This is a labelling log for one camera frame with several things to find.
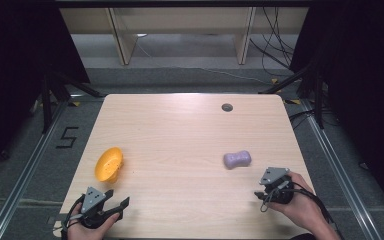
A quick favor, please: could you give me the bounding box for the light wooden shelf unit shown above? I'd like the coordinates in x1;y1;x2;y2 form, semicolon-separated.
59;6;310;66

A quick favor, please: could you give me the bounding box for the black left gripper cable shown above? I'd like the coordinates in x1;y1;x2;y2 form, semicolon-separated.
59;194;86;240

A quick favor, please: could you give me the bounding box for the black curtain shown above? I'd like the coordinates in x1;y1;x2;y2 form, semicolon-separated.
288;0;384;212
0;0;92;183

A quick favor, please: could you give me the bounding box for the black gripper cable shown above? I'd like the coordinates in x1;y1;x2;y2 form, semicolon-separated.
59;194;86;240
259;187;336;226

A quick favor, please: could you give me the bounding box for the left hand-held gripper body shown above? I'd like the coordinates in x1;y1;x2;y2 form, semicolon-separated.
79;186;125;230

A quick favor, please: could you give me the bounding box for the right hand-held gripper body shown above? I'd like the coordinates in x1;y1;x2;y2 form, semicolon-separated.
258;166;295;205

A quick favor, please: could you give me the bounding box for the purple bone-shaped soap bar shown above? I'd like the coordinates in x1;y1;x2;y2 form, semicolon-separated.
222;149;252;171

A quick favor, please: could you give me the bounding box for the bundle of black cables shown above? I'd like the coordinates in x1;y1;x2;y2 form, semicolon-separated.
249;6;298;78

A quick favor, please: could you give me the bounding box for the person's left hand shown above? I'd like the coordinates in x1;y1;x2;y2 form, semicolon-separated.
66;203;121;240

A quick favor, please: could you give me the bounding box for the aluminium floor rail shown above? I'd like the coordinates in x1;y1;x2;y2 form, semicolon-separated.
0;99;68;240
300;99;382;240

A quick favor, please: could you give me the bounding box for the black metal stand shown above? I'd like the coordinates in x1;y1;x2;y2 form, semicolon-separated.
258;61;326;130
39;70;105;135

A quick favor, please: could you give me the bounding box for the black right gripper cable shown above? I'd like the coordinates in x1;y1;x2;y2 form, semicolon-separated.
259;187;336;226

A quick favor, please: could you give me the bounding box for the person's right hand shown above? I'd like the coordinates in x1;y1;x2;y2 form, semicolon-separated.
267;171;328;232

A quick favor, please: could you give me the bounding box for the orange plastic bowl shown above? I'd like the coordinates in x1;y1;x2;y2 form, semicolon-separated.
94;146;125;184

